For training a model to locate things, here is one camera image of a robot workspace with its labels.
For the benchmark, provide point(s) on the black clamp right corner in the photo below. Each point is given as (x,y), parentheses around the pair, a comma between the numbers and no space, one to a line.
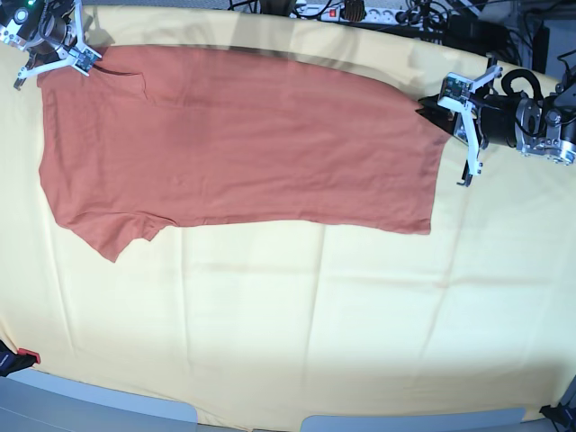
(562,417)

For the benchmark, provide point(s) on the salmon red T-shirt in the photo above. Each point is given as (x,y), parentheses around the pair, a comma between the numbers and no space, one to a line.
(179,136)

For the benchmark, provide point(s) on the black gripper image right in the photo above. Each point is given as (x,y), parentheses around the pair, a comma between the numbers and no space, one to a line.
(497,120)

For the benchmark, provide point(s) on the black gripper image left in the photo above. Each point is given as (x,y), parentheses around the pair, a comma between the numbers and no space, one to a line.
(52,31)

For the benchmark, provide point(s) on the white power strip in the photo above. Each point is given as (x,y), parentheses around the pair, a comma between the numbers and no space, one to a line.
(335,13)

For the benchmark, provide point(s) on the red black clamp left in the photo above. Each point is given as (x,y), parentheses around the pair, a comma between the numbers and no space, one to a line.
(12,362)

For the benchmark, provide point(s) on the black power adapter box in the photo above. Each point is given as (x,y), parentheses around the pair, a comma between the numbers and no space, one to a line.
(474,36)

